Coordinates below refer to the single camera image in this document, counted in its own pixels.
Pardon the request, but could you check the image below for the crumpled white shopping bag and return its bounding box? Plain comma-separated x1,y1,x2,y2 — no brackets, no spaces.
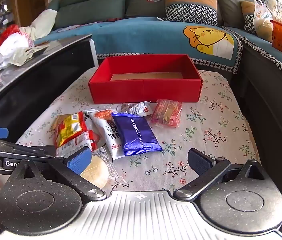
0,32,35,71

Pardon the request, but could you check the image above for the white noodle snack packet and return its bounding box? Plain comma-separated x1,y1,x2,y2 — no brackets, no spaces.
91,109,126,161

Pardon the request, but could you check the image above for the grey green sofa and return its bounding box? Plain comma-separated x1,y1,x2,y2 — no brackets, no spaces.
46,0,282,140

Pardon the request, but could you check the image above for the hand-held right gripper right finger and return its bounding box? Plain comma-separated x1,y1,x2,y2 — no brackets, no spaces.
173,148,273,201

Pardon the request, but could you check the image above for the white packet with red logo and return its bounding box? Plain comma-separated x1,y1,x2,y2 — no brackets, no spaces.
120,101,153,118

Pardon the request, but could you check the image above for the large orange houndstooth pillow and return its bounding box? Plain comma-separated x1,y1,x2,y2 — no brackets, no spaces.
165,0,218,27

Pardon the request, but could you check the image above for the red plastic bag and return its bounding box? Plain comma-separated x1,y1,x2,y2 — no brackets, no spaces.
0,24,22,53

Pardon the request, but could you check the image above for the blue houndstooth trim sofa cover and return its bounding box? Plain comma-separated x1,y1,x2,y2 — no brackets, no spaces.
227,26,282,92

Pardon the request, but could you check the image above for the red cardboard box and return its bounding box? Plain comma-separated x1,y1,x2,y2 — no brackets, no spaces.
88,54,203,104

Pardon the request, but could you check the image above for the cream white cloth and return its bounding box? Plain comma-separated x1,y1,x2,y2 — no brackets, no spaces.
20,9,58,41

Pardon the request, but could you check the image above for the blue wafer biscuit packet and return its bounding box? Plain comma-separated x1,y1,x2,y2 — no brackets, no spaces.
111,112,163,157

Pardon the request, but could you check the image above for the yellow red snack packet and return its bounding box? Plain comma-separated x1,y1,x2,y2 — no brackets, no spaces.
54,113,90,149

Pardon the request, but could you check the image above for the pink clear candy packet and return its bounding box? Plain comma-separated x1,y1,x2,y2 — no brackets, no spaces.
150,99,183,129

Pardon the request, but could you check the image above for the small orange houndstooth pillow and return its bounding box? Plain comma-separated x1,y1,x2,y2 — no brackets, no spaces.
240,0,259,34

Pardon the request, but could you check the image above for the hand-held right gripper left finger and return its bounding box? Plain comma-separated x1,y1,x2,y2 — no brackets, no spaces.
8,147,108,202

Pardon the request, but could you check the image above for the round pastry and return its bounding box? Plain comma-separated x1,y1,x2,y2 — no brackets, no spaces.
80,147,118,188

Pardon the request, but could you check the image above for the black glass coffee table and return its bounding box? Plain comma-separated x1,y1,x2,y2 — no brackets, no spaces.
0,33,99,144

